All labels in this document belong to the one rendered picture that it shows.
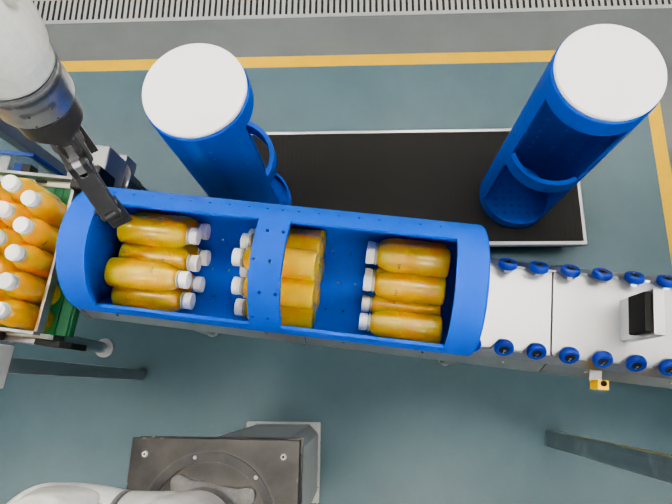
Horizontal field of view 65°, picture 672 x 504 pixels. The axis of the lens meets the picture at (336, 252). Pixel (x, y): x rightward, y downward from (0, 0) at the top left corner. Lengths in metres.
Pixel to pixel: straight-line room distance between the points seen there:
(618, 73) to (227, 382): 1.76
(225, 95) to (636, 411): 1.94
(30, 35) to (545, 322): 1.19
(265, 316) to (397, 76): 1.79
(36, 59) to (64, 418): 2.07
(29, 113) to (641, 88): 1.35
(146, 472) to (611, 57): 1.48
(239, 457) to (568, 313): 0.84
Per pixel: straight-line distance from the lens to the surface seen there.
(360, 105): 2.59
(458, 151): 2.35
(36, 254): 1.47
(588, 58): 1.57
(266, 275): 1.05
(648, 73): 1.60
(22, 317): 1.46
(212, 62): 1.52
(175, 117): 1.46
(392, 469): 2.26
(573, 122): 1.53
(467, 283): 1.05
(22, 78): 0.62
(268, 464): 1.20
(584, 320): 1.43
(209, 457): 1.23
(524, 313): 1.39
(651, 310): 1.33
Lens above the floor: 2.24
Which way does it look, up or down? 75 degrees down
